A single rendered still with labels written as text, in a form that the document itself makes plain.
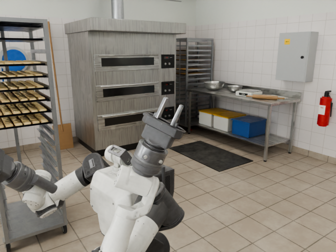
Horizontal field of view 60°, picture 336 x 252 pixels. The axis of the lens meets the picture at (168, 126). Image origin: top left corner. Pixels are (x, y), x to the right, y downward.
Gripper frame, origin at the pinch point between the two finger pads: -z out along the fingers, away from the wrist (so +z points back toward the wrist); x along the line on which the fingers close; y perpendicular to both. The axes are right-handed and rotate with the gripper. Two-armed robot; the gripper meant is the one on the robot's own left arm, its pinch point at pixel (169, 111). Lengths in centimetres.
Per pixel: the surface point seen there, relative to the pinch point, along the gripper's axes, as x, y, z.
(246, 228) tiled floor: -72, 189, 101
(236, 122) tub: -22, 413, 40
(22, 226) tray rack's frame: 101, 118, 166
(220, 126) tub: -2, 439, 63
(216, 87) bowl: 36, 456, 5
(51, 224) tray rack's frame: 81, 126, 157
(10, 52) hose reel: 313, 282, 77
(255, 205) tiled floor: -77, 235, 92
